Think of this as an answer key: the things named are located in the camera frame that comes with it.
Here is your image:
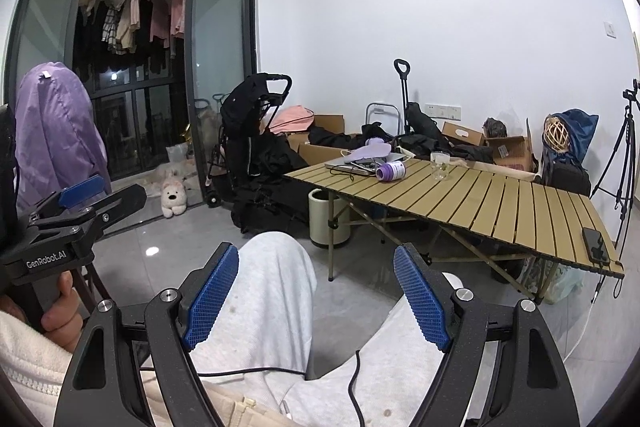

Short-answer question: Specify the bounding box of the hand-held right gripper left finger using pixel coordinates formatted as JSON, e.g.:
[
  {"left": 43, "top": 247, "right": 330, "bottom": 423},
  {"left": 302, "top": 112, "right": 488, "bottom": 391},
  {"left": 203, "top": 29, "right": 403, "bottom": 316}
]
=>
[{"left": 52, "top": 243, "right": 241, "bottom": 427}]

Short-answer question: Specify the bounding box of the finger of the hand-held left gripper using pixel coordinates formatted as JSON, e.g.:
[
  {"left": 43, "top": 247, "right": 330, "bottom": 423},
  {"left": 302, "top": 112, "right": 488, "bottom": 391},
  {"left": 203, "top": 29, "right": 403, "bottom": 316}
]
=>
[
  {"left": 75, "top": 184, "right": 147, "bottom": 236},
  {"left": 30, "top": 174, "right": 112, "bottom": 221}
]

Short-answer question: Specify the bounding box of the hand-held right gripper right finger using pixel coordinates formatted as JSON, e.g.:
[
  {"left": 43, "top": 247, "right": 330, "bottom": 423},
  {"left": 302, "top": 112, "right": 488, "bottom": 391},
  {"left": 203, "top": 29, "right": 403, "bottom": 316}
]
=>
[{"left": 393, "top": 243, "right": 581, "bottom": 427}]

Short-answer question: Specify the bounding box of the person's left forearm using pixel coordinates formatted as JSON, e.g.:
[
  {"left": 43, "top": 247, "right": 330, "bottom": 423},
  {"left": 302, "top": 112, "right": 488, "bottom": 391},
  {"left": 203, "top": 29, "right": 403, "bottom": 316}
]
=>
[{"left": 0, "top": 309, "right": 88, "bottom": 427}]

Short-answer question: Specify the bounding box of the person's left hand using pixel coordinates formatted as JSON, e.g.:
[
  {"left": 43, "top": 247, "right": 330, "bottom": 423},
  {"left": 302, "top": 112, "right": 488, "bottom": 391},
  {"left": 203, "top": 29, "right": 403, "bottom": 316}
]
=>
[{"left": 41, "top": 272, "right": 84, "bottom": 353}]

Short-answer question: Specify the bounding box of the white plush toy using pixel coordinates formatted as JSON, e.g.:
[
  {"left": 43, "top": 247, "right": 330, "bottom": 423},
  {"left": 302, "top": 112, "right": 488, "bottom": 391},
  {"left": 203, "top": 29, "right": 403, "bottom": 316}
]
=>
[{"left": 159, "top": 171, "right": 189, "bottom": 219}]

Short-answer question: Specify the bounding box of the person's left leg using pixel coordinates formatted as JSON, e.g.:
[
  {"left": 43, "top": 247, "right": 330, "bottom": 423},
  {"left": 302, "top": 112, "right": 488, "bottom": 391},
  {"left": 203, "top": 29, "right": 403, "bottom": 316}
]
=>
[{"left": 192, "top": 232, "right": 319, "bottom": 380}]

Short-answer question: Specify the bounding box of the person's leg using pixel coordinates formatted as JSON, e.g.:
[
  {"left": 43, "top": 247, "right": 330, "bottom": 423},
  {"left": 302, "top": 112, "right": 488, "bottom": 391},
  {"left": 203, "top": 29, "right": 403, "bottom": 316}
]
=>
[
  {"left": 280, "top": 272, "right": 467, "bottom": 427},
  {"left": 192, "top": 232, "right": 319, "bottom": 380}
]

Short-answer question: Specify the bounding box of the person's right leg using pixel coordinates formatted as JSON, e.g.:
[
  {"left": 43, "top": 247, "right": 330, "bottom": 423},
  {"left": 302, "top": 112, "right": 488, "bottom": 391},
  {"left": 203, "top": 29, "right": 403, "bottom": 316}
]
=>
[{"left": 280, "top": 272, "right": 467, "bottom": 427}]

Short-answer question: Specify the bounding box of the purple jacket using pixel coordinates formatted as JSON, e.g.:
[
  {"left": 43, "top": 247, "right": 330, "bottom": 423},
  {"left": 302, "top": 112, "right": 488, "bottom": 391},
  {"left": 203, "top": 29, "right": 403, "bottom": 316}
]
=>
[{"left": 14, "top": 62, "right": 112, "bottom": 214}]

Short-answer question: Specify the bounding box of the black bag pile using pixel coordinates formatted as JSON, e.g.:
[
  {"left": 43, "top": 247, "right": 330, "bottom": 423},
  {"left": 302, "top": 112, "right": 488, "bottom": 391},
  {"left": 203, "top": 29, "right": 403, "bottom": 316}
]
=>
[{"left": 231, "top": 179, "right": 313, "bottom": 235}]

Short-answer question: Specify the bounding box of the folding slatted table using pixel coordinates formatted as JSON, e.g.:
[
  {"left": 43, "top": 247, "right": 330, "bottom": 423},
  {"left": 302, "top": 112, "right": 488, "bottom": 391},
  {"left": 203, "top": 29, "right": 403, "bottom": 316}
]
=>
[{"left": 282, "top": 156, "right": 626, "bottom": 304}]

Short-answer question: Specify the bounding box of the beige jacket hem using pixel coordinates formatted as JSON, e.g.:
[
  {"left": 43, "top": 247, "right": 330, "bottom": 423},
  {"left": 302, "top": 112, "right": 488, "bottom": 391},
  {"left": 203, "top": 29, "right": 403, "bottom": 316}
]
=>
[{"left": 165, "top": 384, "right": 301, "bottom": 427}]

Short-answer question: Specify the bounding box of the white trash bin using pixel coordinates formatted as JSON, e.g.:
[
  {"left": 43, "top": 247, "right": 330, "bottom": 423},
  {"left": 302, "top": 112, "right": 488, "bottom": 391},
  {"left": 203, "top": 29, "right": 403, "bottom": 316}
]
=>
[{"left": 307, "top": 188, "right": 352, "bottom": 249}]

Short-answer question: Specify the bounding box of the plastic bag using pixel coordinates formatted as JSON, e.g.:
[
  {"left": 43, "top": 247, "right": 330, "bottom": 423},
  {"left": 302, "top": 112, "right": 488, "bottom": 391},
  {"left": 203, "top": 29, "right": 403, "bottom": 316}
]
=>
[{"left": 517, "top": 256, "right": 585, "bottom": 306}]

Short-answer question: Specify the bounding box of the clear glass cup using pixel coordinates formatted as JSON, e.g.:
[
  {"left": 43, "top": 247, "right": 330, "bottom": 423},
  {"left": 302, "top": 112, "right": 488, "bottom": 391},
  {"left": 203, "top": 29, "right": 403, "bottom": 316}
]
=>
[{"left": 430, "top": 151, "right": 451, "bottom": 180}]

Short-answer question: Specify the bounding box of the black stroller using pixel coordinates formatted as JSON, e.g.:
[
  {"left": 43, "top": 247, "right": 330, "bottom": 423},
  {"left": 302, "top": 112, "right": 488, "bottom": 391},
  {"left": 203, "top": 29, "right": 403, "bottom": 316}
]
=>
[{"left": 206, "top": 73, "right": 294, "bottom": 208}]

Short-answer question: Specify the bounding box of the grey laptop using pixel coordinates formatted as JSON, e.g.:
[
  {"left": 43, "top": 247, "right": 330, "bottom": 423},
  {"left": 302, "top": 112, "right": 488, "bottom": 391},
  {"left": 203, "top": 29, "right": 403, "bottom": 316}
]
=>
[{"left": 325, "top": 151, "right": 410, "bottom": 176}]

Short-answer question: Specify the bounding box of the beige roll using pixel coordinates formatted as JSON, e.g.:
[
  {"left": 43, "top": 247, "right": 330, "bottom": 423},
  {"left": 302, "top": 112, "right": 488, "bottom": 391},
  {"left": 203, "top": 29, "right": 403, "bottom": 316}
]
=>
[{"left": 450, "top": 157, "right": 543, "bottom": 184}]

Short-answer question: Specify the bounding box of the purple cloth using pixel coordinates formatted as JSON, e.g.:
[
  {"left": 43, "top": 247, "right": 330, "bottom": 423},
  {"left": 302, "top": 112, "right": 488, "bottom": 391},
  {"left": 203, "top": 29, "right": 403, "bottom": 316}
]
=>
[{"left": 350, "top": 141, "right": 397, "bottom": 160}]

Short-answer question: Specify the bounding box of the cardboard box with label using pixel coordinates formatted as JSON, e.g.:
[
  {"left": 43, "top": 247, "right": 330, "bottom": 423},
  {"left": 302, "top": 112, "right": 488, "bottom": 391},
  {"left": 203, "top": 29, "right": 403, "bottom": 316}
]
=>
[{"left": 484, "top": 136, "right": 535, "bottom": 172}]

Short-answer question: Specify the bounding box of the sliding glass door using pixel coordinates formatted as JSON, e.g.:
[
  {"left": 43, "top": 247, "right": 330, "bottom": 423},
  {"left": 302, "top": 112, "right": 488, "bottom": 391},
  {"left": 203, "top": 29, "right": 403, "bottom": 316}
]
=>
[{"left": 6, "top": 0, "right": 259, "bottom": 210}]

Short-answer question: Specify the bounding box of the row of hanging clothes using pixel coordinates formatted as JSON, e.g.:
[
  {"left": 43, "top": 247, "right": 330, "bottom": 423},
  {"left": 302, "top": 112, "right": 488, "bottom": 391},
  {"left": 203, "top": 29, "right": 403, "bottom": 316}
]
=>
[{"left": 75, "top": 0, "right": 189, "bottom": 60}]

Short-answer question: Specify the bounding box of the open cardboard box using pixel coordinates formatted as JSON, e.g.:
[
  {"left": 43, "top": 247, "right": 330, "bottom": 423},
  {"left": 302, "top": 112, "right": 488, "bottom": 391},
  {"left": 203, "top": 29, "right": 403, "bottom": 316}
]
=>
[
  {"left": 287, "top": 114, "right": 347, "bottom": 152},
  {"left": 298, "top": 142, "right": 353, "bottom": 168}
]

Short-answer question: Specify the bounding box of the black folding cart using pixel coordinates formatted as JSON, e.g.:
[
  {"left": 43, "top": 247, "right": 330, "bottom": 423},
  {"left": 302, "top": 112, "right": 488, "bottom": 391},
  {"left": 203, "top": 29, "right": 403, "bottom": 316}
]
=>
[{"left": 393, "top": 58, "right": 442, "bottom": 138}]

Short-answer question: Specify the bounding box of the black clothing pile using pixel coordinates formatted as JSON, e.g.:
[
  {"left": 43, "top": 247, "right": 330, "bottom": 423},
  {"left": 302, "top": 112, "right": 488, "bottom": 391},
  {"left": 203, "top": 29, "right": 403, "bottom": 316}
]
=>
[{"left": 307, "top": 122, "right": 401, "bottom": 151}]

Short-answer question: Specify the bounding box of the black smartphone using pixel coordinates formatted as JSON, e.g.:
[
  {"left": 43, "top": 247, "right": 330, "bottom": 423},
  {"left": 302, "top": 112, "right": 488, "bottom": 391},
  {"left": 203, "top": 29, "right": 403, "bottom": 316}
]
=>
[{"left": 581, "top": 228, "right": 611, "bottom": 264}]

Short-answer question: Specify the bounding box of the dark bundle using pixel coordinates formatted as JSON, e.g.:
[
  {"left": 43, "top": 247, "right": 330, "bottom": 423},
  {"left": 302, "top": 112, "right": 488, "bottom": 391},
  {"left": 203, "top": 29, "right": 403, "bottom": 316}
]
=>
[{"left": 482, "top": 117, "right": 509, "bottom": 139}]

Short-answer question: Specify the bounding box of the pink cloth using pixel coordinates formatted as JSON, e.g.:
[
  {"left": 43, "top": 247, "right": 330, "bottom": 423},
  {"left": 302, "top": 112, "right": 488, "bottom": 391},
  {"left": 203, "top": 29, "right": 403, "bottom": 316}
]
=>
[{"left": 269, "top": 105, "right": 316, "bottom": 134}]

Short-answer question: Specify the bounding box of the wicker ball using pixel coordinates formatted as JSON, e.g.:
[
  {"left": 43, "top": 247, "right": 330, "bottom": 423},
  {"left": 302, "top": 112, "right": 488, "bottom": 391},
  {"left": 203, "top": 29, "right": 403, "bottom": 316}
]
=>
[{"left": 543, "top": 114, "right": 574, "bottom": 154}]

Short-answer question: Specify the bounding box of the blue bag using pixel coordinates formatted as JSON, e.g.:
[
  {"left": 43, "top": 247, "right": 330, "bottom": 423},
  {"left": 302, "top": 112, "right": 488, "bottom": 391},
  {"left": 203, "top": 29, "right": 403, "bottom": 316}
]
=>
[{"left": 542, "top": 109, "right": 600, "bottom": 198}]

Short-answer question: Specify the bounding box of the black tripod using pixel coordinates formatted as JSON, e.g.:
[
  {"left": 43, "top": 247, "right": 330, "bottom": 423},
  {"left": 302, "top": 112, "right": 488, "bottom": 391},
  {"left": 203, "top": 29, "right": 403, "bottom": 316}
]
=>
[{"left": 590, "top": 79, "right": 640, "bottom": 250}]

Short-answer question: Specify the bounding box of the white cable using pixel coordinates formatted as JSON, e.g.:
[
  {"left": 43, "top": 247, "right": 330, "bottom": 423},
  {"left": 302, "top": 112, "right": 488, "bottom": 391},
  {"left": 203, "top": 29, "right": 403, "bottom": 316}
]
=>
[{"left": 562, "top": 302, "right": 598, "bottom": 360}]

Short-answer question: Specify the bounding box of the cardboard box with handle hole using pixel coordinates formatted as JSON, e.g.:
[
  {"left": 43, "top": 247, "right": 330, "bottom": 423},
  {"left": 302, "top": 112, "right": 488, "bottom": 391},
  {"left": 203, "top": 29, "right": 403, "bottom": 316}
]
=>
[{"left": 442, "top": 122, "right": 486, "bottom": 148}]

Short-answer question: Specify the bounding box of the black charging cable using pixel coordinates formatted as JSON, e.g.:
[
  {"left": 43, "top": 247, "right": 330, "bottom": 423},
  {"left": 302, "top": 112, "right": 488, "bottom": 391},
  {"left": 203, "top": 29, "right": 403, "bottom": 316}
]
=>
[{"left": 590, "top": 257, "right": 623, "bottom": 305}]

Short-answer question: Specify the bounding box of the white metal frame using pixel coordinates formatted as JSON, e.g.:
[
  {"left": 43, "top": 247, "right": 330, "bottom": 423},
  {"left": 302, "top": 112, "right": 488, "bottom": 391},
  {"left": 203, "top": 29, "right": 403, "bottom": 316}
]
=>
[{"left": 365, "top": 103, "right": 402, "bottom": 128}]

